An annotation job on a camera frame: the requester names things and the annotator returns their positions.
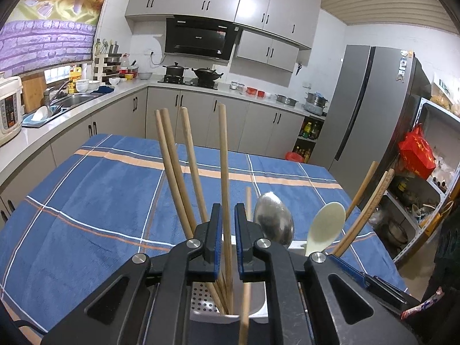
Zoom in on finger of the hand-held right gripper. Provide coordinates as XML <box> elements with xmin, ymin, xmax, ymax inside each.
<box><xmin>329</xmin><ymin>254</ymin><xmax>421</xmax><ymax>310</ymax></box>

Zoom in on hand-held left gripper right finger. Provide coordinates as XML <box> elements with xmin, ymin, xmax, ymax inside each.
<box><xmin>234</xmin><ymin>203</ymin><xmax>420</xmax><ymax>345</ymax></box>

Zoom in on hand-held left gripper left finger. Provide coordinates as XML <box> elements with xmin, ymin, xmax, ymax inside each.
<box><xmin>41</xmin><ymin>203</ymin><xmax>224</xmax><ymax>345</ymax></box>

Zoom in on white two-compartment utensil holder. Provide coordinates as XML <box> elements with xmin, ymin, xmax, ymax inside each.
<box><xmin>189</xmin><ymin>235</ymin><xmax>310</xmax><ymax>326</ymax></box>

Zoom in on cream plastic spoon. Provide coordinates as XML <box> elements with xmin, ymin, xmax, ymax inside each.
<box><xmin>305</xmin><ymin>201</ymin><xmax>346</xmax><ymax>257</ymax></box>

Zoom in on metal spoon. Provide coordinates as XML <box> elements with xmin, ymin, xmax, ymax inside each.
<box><xmin>253</xmin><ymin>191</ymin><xmax>295</xmax><ymax>247</ymax></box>

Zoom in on steel pot on shelf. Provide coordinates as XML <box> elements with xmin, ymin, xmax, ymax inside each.
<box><xmin>381</xmin><ymin>221</ymin><xmax>410</xmax><ymax>248</ymax></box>

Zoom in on red gift bag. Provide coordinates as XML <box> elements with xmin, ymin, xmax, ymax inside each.
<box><xmin>398</xmin><ymin>124</ymin><xmax>437</xmax><ymax>180</ymax></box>

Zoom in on grey kitchen base cabinets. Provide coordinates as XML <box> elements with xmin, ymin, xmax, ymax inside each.
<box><xmin>0</xmin><ymin>86</ymin><xmax>326</xmax><ymax>223</ymax></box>

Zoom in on blue plaid tablecloth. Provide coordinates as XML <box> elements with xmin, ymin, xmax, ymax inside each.
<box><xmin>0</xmin><ymin>133</ymin><xmax>408</xmax><ymax>335</ymax></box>

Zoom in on row of condiment bottles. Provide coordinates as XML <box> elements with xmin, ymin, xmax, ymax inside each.
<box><xmin>293</xmin><ymin>120</ymin><xmax>322</xmax><ymax>162</ymax></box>

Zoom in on grey refrigerator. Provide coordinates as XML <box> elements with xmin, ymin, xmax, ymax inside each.
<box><xmin>311</xmin><ymin>45</ymin><xmax>432</xmax><ymax>187</ymax></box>

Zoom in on metal storage shelf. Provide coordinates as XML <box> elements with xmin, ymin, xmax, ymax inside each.
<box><xmin>374</xmin><ymin>95</ymin><xmax>460</xmax><ymax>263</ymax></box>

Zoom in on steel steamer pot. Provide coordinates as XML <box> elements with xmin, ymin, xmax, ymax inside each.
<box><xmin>304</xmin><ymin>91</ymin><xmax>328</xmax><ymax>116</ymax></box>

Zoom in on black gas stove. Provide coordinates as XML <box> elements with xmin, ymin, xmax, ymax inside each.
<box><xmin>158</xmin><ymin>75</ymin><xmax>219</xmax><ymax>90</ymax></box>

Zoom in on black wok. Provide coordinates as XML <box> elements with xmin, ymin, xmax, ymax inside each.
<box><xmin>191</xmin><ymin>66</ymin><xmax>224</xmax><ymax>81</ymax></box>

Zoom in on white kitchen countertop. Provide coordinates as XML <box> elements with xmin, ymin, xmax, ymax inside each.
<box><xmin>0</xmin><ymin>77</ymin><xmax>327</xmax><ymax>162</ymax></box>

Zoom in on black cooking pot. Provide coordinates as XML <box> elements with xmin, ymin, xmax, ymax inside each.
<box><xmin>162</xmin><ymin>62</ymin><xmax>189</xmax><ymax>78</ymax></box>

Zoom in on steel kitchen sink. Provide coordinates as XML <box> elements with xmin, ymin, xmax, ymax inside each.
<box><xmin>50</xmin><ymin>91</ymin><xmax>105</xmax><ymax>110</ymax></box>

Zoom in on black range hood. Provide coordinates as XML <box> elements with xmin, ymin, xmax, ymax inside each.
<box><xmin>164</xmin><ymin>16</ymin><xmax>239</xmax><ymax>62</ymax></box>

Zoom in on blue drain tray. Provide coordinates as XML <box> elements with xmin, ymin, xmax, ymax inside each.
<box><xmin>22</xmin><ymin>104</ymin><xmax>70</xmax><ymax>128</ymax></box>

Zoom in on yellow bottle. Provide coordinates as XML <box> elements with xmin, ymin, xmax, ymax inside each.
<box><xmin>68</xmin><ymin>65</ymin><xmax>83</xmax><ymax>92</ymax></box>

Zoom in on steel faucet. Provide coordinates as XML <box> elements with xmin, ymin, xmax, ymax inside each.
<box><xmin>42</xmin><ymin>81</ymin><xmax>70</xmax><ymax>106</ymax></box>

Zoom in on wooden cutting board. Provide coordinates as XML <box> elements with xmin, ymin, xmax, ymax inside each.
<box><xmin>22</xmin><ymin>75</ymin><xmax>47</xmax><ymax>114</ymax></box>

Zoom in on white rice cooker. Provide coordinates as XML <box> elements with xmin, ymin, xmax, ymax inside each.
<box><xmin>0</xmin><ymin>76</ymin><xmax>24</xmax><ymax>146</ymax></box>

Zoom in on printed window blind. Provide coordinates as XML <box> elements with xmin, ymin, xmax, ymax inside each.
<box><xmin>0</xmin><ymin>0</ymin><xmax>117</xmax><ymax>76</ymax></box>

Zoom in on red and blue strap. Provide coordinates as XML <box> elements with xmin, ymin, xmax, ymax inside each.
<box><xmin>400</xmin><ymin>287</ymin><xmax>444</xmax><ymax>319</ymax></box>

